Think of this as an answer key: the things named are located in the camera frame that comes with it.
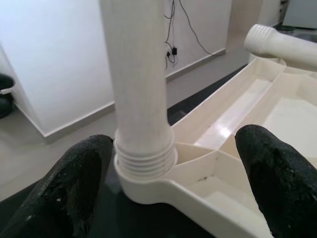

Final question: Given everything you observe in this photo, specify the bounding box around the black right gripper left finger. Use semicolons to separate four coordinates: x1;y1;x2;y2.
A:
0;134;114;238

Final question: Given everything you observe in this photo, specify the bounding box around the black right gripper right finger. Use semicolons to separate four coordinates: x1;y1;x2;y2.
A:
234;124;317;238

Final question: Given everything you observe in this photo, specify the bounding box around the white plastic table leg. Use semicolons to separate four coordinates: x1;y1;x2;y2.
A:
99;0;178;179
244;24;317;69

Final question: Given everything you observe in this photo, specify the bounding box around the white plastic children table top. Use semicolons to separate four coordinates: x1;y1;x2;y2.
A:
113;56;317;238

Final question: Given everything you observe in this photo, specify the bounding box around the black tablecloth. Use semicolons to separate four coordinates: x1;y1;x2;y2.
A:
0;63;251;238

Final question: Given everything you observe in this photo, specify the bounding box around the white appliance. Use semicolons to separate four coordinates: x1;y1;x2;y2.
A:
282;0;317;28

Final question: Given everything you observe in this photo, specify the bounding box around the looped black wall cable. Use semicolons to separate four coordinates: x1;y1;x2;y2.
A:
162;0;179;69

